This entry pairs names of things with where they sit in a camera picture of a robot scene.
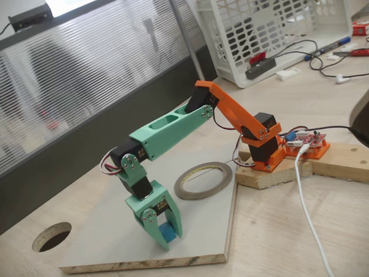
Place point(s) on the green gripper with servo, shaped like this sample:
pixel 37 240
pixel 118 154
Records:
pixel 138 208

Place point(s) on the blue cube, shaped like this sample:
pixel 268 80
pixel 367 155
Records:
pixel 167 233

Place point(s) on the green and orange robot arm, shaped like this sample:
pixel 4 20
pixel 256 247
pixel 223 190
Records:
pixel 173 127

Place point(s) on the white chipboard panel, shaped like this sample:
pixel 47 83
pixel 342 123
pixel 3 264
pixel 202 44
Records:
pixel 115 231

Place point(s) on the wooden base block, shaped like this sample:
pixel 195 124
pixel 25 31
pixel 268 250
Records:
pixel 268 179
pixel 340 164

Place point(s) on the frosted glass desk partition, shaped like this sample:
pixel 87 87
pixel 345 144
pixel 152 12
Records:
pixel 86 86

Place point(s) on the red controller circuit board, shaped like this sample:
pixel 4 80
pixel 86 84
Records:
pixel 311 138

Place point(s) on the white plastic block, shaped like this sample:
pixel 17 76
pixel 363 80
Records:
pixel 288 73

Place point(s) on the dark rounded object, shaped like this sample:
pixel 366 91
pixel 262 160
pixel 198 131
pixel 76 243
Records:
pixel 361 127

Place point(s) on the white earbud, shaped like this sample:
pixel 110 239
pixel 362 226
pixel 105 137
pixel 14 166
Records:
pixel 340 78

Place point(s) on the small white plastic piece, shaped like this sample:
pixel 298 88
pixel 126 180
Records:
pixel 331 56

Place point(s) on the black box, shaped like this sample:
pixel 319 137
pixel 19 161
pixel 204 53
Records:
pixel 31 17

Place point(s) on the blue marker pen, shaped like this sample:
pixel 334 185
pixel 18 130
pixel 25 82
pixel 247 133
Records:
pixel 331 46

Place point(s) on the white plastic crate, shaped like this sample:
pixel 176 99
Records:
pixel 331 17

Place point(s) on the red box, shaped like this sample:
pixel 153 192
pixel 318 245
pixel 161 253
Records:
pixel 361 29

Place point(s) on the black power strip red switch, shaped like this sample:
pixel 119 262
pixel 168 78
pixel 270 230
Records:
pixel 261 69

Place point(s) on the grey metal partition post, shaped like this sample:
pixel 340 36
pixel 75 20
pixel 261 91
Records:
pixel 186 37

